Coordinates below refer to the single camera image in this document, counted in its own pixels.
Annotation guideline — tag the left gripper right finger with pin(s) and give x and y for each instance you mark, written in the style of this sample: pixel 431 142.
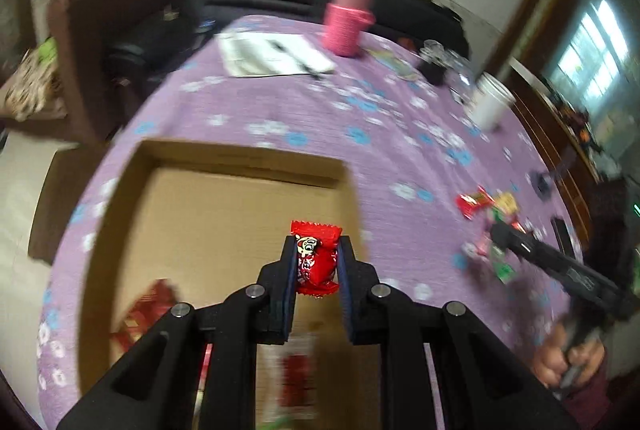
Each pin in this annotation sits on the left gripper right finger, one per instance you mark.
pixel 355 281

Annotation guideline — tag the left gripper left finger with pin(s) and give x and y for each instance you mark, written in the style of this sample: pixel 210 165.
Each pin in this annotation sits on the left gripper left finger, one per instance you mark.
pixel 277 305

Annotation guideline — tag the red candy wrapper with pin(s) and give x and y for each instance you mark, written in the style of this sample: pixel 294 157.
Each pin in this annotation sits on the red candy wrapper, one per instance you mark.
pixel 316 257

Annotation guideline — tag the person's right hand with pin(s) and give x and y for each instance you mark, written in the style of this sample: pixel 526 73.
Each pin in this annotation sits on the person's right hand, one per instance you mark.
pixel 551 362

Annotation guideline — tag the black smartphone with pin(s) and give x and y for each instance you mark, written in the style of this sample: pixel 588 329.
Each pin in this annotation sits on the black smartphone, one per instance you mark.
pixel 562 236

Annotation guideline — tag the shallow cardboard box tray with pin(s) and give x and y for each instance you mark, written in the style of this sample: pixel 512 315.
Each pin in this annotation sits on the shallow cardboard box tray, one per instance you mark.
pixel 206 218

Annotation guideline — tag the black phone stand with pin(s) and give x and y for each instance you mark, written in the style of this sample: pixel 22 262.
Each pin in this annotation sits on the black phone stand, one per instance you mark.
pixel 543 182

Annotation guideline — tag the yellow snack packet on table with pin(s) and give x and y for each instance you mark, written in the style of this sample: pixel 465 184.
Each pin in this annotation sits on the yellow snack packet on table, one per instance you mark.
pixel 506 203

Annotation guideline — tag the purple floral tablecloth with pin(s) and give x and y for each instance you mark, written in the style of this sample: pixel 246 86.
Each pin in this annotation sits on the purple floral tablecloth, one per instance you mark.
pixel 410 149

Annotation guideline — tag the red snack packet on table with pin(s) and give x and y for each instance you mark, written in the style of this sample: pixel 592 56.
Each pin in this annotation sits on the red snack packet on table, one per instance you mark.
pixel 469 204

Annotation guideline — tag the white plastic jar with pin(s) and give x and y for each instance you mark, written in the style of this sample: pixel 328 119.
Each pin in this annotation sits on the white plastic jar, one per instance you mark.
pixel 490 100

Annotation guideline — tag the black pen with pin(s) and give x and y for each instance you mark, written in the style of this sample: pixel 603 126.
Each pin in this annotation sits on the black pen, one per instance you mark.
pixel 300 63

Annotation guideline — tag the white notebook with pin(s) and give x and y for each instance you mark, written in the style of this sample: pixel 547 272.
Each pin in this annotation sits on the white notebook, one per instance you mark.
pixel 249 54

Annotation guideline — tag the pink sleeved thermos bottle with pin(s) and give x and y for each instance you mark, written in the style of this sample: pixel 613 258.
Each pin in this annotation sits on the pink sleeved thermos bottle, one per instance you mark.
pixel 343 23

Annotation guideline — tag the black leather sofa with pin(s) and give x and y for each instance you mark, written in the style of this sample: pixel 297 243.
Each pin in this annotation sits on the black leather sofa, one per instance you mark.
pixel 417 20

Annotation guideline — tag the brown armchair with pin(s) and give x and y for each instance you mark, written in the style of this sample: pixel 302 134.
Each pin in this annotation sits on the brown armchair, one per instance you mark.
pixel 112 55

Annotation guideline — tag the patterned blanket on chair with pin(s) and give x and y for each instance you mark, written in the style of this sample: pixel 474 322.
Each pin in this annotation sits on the patterned blanket on chair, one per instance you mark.
pixel 34 90

